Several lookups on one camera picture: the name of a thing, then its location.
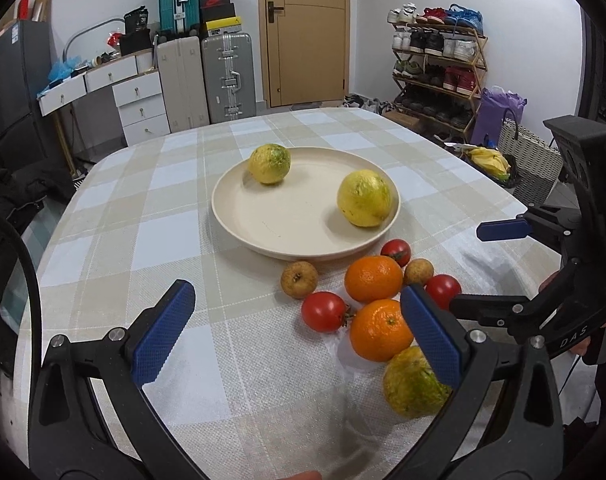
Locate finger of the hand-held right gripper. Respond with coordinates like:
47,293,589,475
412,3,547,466
476,205,583,256
448,294,539,345

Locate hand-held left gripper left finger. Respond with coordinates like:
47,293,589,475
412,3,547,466
28,280,214,480

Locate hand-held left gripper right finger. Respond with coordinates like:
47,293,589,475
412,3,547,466
383,284,576,480

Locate small red tomato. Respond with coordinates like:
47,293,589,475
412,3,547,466
380,239,412,267
425,274,462,311

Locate orange mandarin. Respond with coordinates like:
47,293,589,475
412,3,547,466
349,299,415,363
344,255,404,304

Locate dark green yellow citrus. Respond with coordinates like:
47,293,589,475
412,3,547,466
382,345,454,420

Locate small brown round fruit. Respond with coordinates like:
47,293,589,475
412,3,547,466
403,258,435,288

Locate large red tomato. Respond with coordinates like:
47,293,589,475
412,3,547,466
301,291,354,333

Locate cream round plate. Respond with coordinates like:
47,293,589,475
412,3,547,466
211,146,401,261

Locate person's right hand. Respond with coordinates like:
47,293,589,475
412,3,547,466
539,271,606,328

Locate black bin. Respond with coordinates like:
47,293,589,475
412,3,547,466
463,152,519,188

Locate woven basket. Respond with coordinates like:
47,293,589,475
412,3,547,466
498,117,566,203

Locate yellow plastic bag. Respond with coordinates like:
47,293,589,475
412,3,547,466
466,146,511,178

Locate purple bag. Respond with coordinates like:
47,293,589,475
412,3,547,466
470,86,527,147

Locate large yellow citrus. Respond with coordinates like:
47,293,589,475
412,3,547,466
337,170,394,228

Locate brown cardboard box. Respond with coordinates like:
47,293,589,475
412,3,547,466
383,110,421,131

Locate wooden shoe rack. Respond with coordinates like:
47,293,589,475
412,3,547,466
390,10,489,141

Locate loose shoes by door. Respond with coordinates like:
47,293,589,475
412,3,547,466
343,94,394,116

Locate rows of shoes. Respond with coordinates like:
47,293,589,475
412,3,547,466
387,4,485,131

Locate yellow citrus with green patch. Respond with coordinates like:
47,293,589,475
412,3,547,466
248,144,291,185

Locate black jacket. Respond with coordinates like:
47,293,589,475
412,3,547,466
0,167,76,376

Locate white desk with drawers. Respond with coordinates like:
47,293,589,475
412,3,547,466
38,49,171,146

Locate beige suitcase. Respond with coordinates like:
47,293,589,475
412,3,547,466
156,36,210,134

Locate silver suitcase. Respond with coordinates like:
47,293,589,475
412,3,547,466
201,32,257,123

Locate wooden door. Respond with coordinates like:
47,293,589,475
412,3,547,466
264,0,351,108

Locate blue plastic bag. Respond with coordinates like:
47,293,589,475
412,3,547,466
48,57,86,88

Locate black bag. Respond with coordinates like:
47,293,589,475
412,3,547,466
119,31,152,56

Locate dark grey refrigerator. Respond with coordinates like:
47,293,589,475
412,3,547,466
0,20,54,141

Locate grey arched tube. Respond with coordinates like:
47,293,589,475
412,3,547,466
63,17,126,61

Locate yellow black shoe box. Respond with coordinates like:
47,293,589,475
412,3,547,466
203,16,244,37

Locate black packet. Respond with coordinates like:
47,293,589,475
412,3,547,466
124,6,148,33

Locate red black shoe box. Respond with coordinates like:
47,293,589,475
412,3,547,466
199,0,236,23

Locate cardboard boxes on refrigerator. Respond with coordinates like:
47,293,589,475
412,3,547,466
15,0,54,23

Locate black cable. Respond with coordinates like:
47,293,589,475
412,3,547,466
0,205,44,361

